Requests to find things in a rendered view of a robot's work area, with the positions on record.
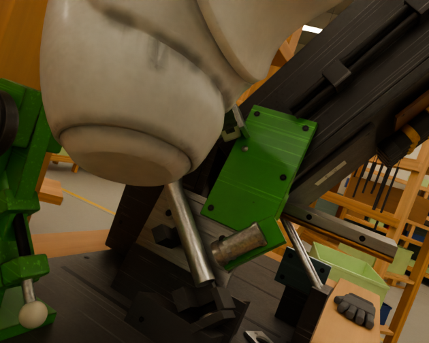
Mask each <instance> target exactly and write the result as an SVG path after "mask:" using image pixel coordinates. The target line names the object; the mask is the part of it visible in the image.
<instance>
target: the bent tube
mask: <svg viewBox="0 0 429 343"><path fill-rule="evenodd" d="M232 110H233V111H234V114H235V116H236V120H237V122H238V126H239V129H240V130H241V131H242V133H243V135H244V136H245V138H248V137H250V135H249V132H248V129H247V126H246V124H245V122H244V119H243V117H242V113H241V111H240V109H239V107H238V106H237V104H236V103H235V104H234V106H233V108H232ZM164 188H165V195H166V197H167V200H168V203H169V206H170V209H171V213H172V216H173V219H174V222H175V225H176V228H177V231H178V234H179V237H180V241H181V244H182V247H183V250H184V252H185V256H186V258H187V262H188V264H189V269H190V271H191V275H192V277H193V281H194V283H195V287H204V286H206V285H208V284H210V283H212V282H214V281H215V276H214V274H213V272H212V268H211V266H210V263H209V260H208V257H207V254H206V251H205V249H204V245H203V244H202V240H201V237H200V235H199V232H198V230H197V226H196V224H195V221H194V218H193V215H192V213H191V209H190V207H189V203H188V201H187V198H186V195H185V192H184V189H183V186H182V177H181V178H180V179H179V180H177V181H175V182H173V183H169V184H164Z"/></svg>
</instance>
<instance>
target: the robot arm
mask: <svg viewBox="0 0 429 343"><path fill-rule="evenodd" d="M343 1H344V0H48V3H47V7H46V14H45V18H44V26H43V31H42V41H41V46H40V55H39V75H40V86H41V92H42V102H43V105H44V111H45V114H46V119H47V121H48V124H49V127H50V130H51V132H52V135H53V137H54V139H55V140H56V141H57V142H58V143H59V144H60V145H61V146H62V147H63V148H64V149H65V151H66V152H67V154H68V155H69V156H70V158H71V159H72V161H73V162H74V163H75V164H76V165H78V166H79V167H81V168H82V169H85V170H86V171H88V172H89V173H91V174H93V175H95V176H98V177H100V178H103V179H106V180H110V181H113V182H117V183H121V184H128V185H134V186H161V185H164V184H169V183H173V182H175V181H177V180H179V179H180V178H181V177H183V176H185V175H187V174H189V173H191V172H193V171H195V170H196V169H197V168H198V167H199V165H200V164H201V163H202V162H203V160H204V159H205V158H206V157H207V155H208V153H209V152H210V151H211V149H212V147H213V146H214V144H215V143H216V141H217V140H218V138H219V136H220V134H221V135H222V137H223V139H224V142H228V141H230V140H234V139H236V138H238V137H241V133H240V129H239V126H238V122H237V120H236V116H235V114H234V111H233V110H232V108H233V106H234V104H235V103H236V101H237V100H238V99H239V98H240V96H241V95H242V94H243V93H244V92H245V91H246V90H247V89H248V88H250V87H251V86H252V85H254V83H256V82H259V81H260V80H263V79H265V78H266V76H267V75H268V71H269V68H270V65H271V63H272V60H273V58H274V56H275V54H276V52H277V50H278V49H279V48H280V47H281V45H282V44H283V42H284V41H285V40H286V39H287V38H288V37H289V36H290V35H291V34H292V33H294V32H295V31H297V30H298V29H299V28H300V27H302V26H304V25H305V24H307V23H308V22H310V21H311V20H313V19H315V18H316V17H318V16H320V15H322V14H323V13H325V12H326V11H328V10H330V9H331V8H333V7H334V6H336V5H338V4H339V3H341V2H343Z"/></svg>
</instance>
